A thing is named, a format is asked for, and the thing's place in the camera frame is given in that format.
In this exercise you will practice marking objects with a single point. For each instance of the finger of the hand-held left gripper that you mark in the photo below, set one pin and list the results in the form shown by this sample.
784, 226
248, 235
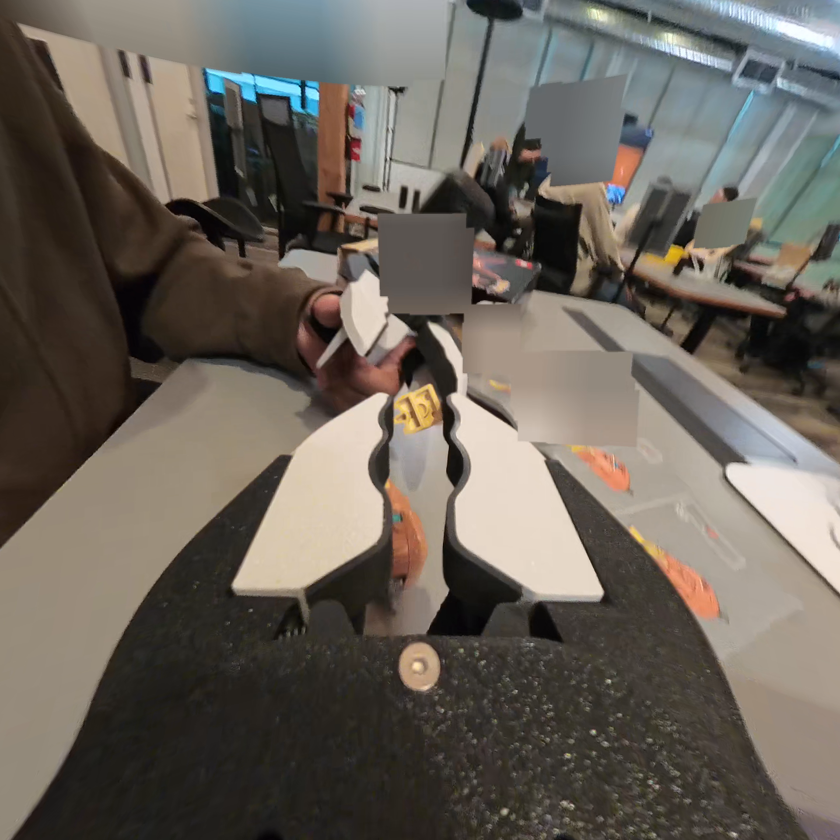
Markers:
449, 351

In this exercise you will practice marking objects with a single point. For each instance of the brown toy brick ship model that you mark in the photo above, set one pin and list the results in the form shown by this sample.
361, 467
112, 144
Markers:
403, 531

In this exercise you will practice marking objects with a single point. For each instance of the toy brick set box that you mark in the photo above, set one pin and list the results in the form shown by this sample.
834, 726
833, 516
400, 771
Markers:
505, 279

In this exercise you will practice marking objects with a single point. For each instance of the grey instruction booklet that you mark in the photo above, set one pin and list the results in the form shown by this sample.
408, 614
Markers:
676, 577

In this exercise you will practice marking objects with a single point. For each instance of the person's left forearm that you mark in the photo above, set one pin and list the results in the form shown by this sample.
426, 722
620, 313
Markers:
164, 295

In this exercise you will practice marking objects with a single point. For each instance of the low black chair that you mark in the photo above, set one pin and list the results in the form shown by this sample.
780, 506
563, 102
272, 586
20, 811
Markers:
229, 220

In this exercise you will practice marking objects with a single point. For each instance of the silver ceiling duct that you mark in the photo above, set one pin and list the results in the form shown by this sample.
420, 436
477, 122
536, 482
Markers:
722, 33

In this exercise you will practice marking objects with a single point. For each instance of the wooden pillar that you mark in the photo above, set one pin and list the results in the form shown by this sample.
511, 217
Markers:
333, 144

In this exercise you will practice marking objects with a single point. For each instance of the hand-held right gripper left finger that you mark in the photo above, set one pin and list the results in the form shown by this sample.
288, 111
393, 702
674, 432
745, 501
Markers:
315, 518

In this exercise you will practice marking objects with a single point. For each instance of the grey computer monitor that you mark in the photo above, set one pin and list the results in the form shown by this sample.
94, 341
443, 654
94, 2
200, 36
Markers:
663, 216

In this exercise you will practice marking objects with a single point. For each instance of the tall black office chair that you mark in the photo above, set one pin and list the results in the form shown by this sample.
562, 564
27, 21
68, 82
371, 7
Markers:
289, 164

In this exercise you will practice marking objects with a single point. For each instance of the black chair backrest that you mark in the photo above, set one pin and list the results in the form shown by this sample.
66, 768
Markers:
554, 243

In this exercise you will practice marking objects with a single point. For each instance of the small tan toy brick piece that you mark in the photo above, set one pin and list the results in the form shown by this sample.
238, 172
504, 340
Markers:
420, 410

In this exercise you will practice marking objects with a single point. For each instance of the person's left hand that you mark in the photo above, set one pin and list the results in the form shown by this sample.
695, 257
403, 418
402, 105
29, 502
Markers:
354, 380

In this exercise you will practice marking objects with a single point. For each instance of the brown-edged office table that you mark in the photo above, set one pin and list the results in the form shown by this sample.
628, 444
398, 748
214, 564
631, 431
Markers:
709, 289

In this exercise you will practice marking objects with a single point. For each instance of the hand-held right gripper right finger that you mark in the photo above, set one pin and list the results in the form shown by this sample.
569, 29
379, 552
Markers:
518, 525

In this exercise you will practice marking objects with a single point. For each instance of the black floor lamp pole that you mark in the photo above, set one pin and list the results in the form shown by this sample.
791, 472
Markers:
487, 65

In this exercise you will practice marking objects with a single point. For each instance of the white stand base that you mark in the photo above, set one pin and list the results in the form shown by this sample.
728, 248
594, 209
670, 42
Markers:
787, 518

